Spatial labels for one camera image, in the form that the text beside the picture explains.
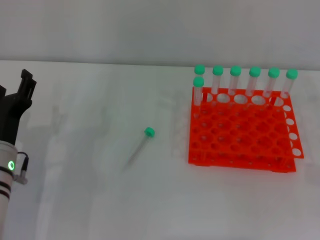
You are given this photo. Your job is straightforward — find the orange test tube rack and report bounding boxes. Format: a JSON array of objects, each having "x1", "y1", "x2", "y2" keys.
[{"x1": 187, "y1": 86, "x2": 305, "y2": 173}]

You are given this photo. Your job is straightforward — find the green-capped clear test tube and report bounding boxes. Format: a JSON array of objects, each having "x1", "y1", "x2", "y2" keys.
[
  {"x1": 194, "y1": 64, "x2": 207, "y2": 87},
  {"x1": 123, "y1": 126, "x2": 156, "y2": 170},
  {"x1": 211, "y1": 65, "x2": 224, "y2": 96},
  {"x1": 262, "y1": 67, "x2": 281, "y2": 99},
  {"x1": 245, "y1": 66, "x2": 262, "y2": 98},
  {"x1": 228, "y1": 65, "x2": 242, "y2": 96},
  {"x1": 279, "y1": 68, "x2": 299, "y2": 99},
  {"x1": 193, "y1": 76, "x2": 206, "y2": 118}
]

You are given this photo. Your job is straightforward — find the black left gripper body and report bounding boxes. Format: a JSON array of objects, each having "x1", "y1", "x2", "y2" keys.
[{"x1": 0, "y1": 92, "x2": 34, "y2": 148}]

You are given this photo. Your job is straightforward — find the black cable with metal plug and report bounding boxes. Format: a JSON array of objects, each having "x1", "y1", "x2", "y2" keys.
[{"x1": 13, "y1": 151, "x2": 30, "y2": 186}]

